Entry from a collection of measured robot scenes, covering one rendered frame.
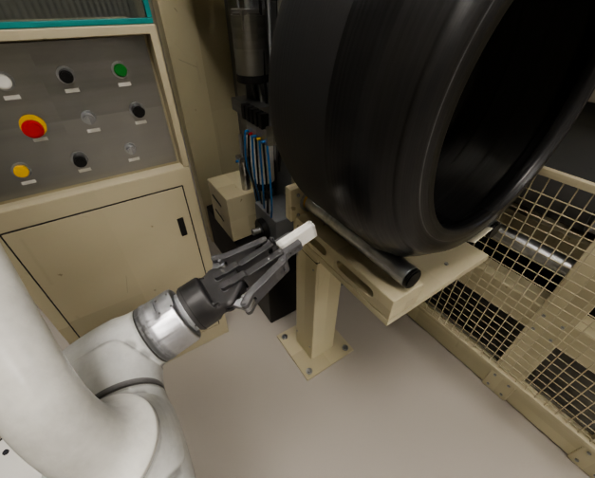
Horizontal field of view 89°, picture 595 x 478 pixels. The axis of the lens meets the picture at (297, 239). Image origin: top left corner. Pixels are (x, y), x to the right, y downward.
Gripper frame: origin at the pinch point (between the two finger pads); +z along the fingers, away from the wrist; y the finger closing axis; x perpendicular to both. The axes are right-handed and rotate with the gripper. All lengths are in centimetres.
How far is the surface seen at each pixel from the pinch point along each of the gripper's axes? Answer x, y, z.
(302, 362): 101, 26, -6
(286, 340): 101, 40, -6
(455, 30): -25.5, -12.1, 17.4
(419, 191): -8.4, -12.6, 13.8
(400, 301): 19.2, -11.8, 12.3
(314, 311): 69, 25, 7
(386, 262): 13.5, -6.2, 14.2
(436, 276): 28.3, -9.0, 27.2
